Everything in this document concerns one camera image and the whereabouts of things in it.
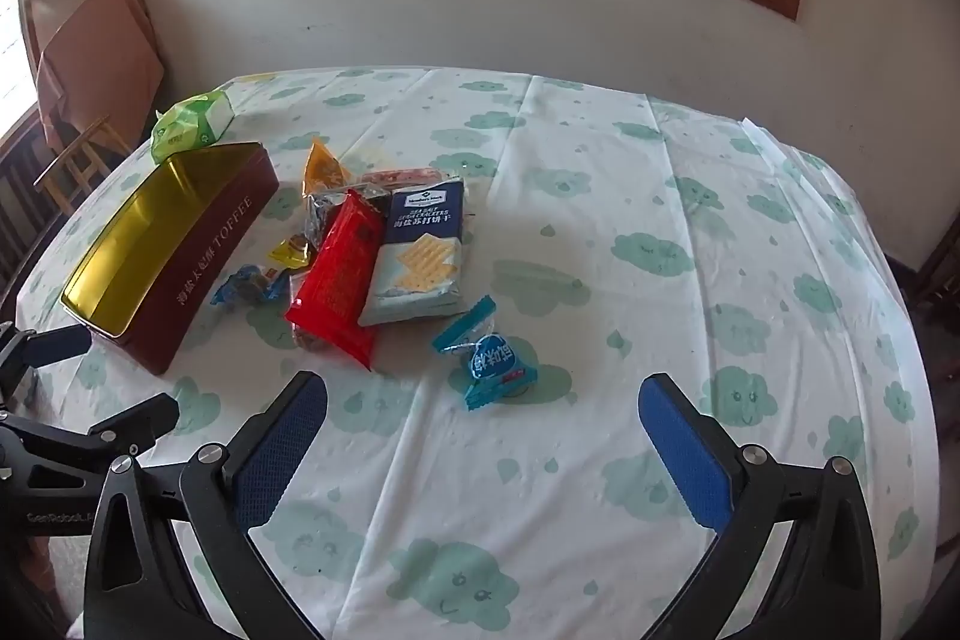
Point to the red snack packet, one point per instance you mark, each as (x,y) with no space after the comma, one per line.
(337,280)

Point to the green tissue pack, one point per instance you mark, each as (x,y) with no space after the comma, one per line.
(191,123)

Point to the red tin box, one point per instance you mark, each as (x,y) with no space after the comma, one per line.
(217,250)

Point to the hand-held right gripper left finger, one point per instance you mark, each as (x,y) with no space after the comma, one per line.
(281,452)

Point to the orange snack packet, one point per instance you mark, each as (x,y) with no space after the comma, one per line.
(322,168)

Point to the yellow candy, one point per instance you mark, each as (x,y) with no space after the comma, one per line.
(291,250)

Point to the side window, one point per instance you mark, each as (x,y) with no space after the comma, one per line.
(11,55)

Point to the blue cracker packet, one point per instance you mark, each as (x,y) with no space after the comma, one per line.
(416,257)

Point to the blue round cake packet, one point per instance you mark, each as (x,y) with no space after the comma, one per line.
(491,362)

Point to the dark wooden furniture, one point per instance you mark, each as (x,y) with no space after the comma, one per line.
(934,280)

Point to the wooden stool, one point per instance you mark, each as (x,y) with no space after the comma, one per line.
(82,153)

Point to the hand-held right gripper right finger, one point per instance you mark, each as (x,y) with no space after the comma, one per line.
(686,452)

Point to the cloud print tablecloth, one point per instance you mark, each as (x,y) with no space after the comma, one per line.
(600,235)

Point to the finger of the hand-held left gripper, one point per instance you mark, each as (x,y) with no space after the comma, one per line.
(49,344)
(139,419)

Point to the clear fried twist packet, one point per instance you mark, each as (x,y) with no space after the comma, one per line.
(306,338)

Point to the small blue candy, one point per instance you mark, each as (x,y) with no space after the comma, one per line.
(244,287)

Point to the grey sesame bar packet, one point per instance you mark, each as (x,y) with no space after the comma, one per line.
(324,216)

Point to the folded table with pink cloth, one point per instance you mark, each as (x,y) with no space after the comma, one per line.
(97,55)

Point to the red sausage packet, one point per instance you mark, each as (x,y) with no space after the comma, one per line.
(394,177)

